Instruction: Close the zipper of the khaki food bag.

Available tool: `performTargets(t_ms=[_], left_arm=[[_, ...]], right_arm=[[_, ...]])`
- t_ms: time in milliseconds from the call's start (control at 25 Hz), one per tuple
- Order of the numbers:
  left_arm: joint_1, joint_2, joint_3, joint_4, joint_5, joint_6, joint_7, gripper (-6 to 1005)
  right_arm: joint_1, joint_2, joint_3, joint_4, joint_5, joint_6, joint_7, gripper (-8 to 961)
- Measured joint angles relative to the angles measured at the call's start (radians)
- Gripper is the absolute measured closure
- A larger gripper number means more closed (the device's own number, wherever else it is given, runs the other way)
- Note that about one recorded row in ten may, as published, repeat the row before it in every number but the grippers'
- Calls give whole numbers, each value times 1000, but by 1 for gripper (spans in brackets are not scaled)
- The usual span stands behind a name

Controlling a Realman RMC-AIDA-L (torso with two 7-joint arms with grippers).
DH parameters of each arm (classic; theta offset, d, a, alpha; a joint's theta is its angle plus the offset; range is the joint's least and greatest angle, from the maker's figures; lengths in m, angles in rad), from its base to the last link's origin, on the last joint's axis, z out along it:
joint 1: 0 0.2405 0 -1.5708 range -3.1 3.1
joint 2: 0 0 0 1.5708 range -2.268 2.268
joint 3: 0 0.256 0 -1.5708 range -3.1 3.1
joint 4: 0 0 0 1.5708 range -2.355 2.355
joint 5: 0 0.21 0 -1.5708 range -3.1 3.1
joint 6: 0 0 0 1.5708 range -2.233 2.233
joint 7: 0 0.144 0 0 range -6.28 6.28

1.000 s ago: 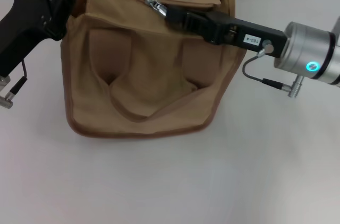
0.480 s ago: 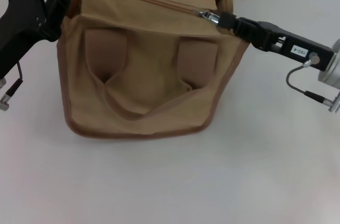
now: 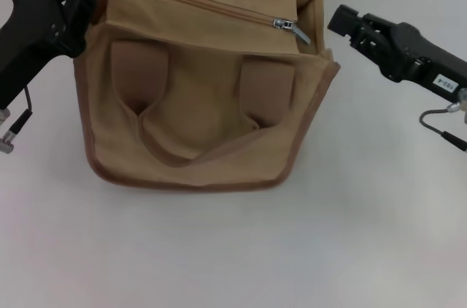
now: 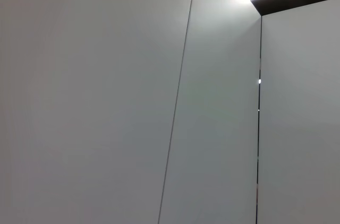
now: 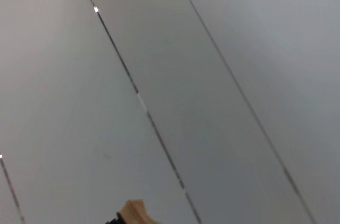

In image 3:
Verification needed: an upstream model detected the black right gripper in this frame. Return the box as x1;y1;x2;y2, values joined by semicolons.
326;3;467;100

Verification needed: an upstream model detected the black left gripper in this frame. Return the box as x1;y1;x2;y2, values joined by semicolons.
0;0;107;110

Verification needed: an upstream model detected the silver metal zipper pull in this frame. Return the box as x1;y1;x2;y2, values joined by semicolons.
271;17;312;46

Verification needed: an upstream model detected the khaki fabric food bag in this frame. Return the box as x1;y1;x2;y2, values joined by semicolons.
72;0;342;194

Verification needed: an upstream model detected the right gripper cable with connector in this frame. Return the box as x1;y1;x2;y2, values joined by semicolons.
418;101;467;153

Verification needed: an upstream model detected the gripper cable with connector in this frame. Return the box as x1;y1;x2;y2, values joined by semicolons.
0;85;34;156
418;101;467;153

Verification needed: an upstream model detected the left gripper cable with connector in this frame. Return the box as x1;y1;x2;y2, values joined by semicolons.
0;85;34;156

